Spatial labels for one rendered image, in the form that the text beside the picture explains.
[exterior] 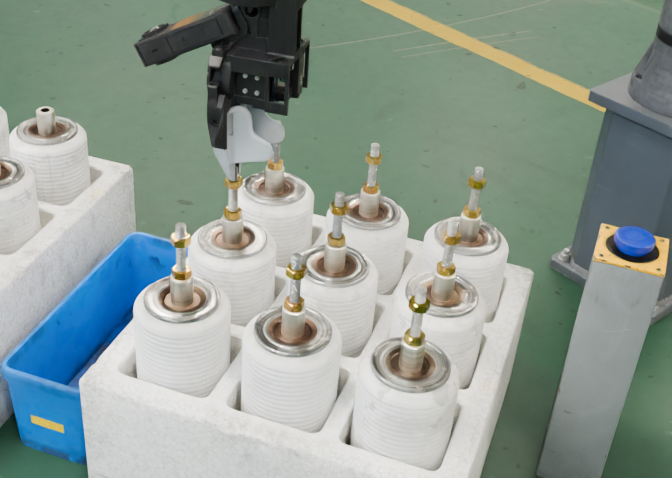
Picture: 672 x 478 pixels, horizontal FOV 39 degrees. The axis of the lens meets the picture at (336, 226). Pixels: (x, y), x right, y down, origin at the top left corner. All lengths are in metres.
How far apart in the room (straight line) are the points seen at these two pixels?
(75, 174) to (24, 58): 0.87
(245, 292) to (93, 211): 0.30
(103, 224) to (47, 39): 0.97
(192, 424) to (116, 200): 0.45
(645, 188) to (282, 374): 0.67
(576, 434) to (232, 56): 0.56
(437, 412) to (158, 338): 0.27
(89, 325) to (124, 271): 0.09
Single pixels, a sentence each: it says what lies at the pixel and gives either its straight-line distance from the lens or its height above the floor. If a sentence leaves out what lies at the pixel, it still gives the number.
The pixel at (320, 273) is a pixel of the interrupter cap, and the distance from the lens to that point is 1.01.
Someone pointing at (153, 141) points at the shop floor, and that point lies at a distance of 1.77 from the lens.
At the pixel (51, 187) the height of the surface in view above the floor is 0.20.
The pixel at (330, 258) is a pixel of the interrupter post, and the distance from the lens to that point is 1.00.
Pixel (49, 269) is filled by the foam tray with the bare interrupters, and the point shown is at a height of 0.15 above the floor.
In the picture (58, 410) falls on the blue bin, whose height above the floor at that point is 0.08.
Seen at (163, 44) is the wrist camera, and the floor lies 0.48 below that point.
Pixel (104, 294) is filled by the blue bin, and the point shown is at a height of 0.08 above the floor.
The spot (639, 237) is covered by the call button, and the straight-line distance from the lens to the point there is 1.01.
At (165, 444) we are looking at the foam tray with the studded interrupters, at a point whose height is 0.13.
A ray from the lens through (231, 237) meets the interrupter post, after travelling 1.04.
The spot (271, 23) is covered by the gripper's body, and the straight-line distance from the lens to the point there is 0.91.
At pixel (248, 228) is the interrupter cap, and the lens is 1.07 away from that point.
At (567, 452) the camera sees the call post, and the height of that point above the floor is 0.05.
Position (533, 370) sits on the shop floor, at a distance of 1.33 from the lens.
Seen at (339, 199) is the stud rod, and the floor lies 0.34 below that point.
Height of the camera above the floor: 0.84
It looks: 33 degrees down
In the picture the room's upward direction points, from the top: 5 degrees clockwise
